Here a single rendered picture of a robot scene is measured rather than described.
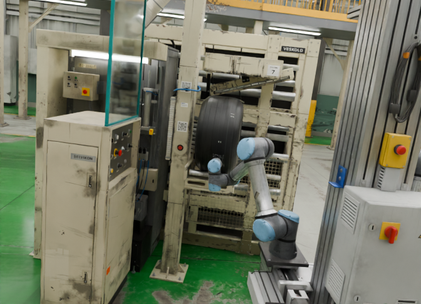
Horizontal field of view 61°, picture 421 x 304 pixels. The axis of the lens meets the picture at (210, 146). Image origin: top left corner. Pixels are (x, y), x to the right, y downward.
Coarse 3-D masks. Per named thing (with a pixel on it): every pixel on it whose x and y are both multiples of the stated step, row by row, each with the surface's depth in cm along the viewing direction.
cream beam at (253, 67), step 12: (216, 60) 276; (228, 60) 274; (240, 60) 273; (252, 60) 272; (264, 60) 272; (276, 60) 271; (216, 72) 278; (228, 72) 276; (240, 72) 275; (252, 72) 274; (264, 72) 273
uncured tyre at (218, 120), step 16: (208, 112) 243; (224, 112) 243; (240, 112) 247; (208, 128) 240; (224, 128) 239; (240, 128) 245; (208, 144) 241; (224, 144) 240; (208, 160) 247; (224, 160) 245
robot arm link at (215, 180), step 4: (212, 176) 213; (216, 176) 213; (220, 176) 214; (224, 176) 218; (212, 180) 213; (216, 180) 213; (220, 180) 214; (224, 180) 216; (212, 184) 213; (216, 184) 213; (220, 184) 215; (224, 184) 217; (212, 188) 213; (216, 188) 213; (220, 188) 215
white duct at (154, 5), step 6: (150, 0) 276; (156, 0) 274; (162, 0) 275; (168, 0) 277; (150, 6) 275; (156, 6) 276; (162, 6) 278; (150, 12) 277; (156, 12) 279; (150, 18) 280
